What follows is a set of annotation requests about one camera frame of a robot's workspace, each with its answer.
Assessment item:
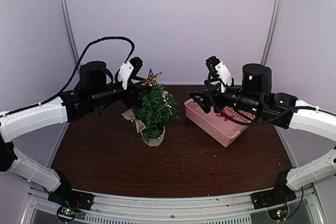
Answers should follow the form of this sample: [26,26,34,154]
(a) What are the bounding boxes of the burlap ribbon bow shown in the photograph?
[122,109,146,134]

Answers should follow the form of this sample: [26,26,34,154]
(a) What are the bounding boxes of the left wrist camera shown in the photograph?
[116,57,144,90]

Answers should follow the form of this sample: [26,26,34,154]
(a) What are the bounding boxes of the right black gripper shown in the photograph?
[190,78,262,115]

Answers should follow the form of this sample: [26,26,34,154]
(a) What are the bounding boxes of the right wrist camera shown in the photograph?
[206,56,234,93]

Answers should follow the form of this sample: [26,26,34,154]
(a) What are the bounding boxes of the front aluminium rail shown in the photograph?
[20,182,326,224]

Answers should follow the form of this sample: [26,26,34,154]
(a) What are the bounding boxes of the small green christmas tree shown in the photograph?
[131,85,179,147]

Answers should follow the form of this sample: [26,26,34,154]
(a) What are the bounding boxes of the right aluminium frame post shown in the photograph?
[261,0,283,66]

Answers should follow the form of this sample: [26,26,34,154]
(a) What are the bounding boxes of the gold glitter berry sprig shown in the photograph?
[162,91,175,115]

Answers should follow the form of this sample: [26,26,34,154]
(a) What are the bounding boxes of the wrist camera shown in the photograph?
[206,56,234,93]
[116,57,144,90]

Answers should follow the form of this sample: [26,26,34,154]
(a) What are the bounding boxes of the pink plastic basket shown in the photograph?
[184,99,247,147]

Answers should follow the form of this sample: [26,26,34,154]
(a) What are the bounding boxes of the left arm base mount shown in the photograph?
[44,170,94,223]

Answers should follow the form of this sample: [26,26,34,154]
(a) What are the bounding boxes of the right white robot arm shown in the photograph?
[190,58,335,141]

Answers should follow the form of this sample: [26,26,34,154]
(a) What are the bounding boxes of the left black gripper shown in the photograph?
[89,77,152,108]

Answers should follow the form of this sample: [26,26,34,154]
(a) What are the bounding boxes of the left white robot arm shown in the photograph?
[1,57,146,205]

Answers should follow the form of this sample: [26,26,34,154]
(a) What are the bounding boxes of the red ribbon bow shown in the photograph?
[215,109,235,121]

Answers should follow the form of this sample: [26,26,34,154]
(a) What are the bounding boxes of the left black cable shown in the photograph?
[0,36,136,116]

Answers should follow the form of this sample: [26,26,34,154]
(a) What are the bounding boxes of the gold star ornament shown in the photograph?
[140,69,162,87]

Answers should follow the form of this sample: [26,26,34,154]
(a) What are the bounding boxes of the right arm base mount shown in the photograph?
[251,169,296,222]

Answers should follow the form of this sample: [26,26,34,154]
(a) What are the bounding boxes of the right black cable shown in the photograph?
[206,73,321,127]

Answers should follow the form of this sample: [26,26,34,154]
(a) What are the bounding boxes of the black cable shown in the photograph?
[206,73,321,127]
[0,36,136,116]

